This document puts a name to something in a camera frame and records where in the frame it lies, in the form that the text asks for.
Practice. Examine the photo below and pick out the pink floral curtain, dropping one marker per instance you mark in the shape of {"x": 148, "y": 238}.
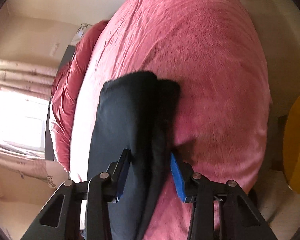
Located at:
{"x": 20, "y": 75}
{"x": 15, "y": 162}

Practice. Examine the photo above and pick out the black embroidered pants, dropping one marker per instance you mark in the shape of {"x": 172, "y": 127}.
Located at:
{"x": 130, "y": 120}

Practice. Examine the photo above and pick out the grey headboard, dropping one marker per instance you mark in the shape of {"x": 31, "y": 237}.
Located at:
{"x": 67, "y": 52}

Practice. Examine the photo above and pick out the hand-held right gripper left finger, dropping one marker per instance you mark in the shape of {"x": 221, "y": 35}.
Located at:
{"x": 122, "y": 180}

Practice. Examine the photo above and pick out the yellow round stool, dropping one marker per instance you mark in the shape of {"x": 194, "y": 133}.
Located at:
{"x": 298, "y": 142}

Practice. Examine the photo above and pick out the pink fleece blanket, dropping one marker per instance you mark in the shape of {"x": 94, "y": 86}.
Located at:
{"x": 202, "y": 80}

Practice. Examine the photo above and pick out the white floral print board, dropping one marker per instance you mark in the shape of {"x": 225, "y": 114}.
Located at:
{"x": 83, "y": 31}

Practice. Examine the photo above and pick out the floral print cardboard box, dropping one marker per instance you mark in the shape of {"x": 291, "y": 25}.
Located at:
{"x": 60, "y": 171}

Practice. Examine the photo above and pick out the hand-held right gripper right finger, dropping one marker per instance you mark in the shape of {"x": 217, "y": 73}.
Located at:
{"x": 178, "y": 180}

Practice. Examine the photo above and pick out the red duvet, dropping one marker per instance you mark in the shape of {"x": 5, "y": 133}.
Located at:
{"x": 67, "y": 92}

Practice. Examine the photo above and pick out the window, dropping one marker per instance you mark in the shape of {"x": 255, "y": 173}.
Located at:
{"x": 15, "y": 120}

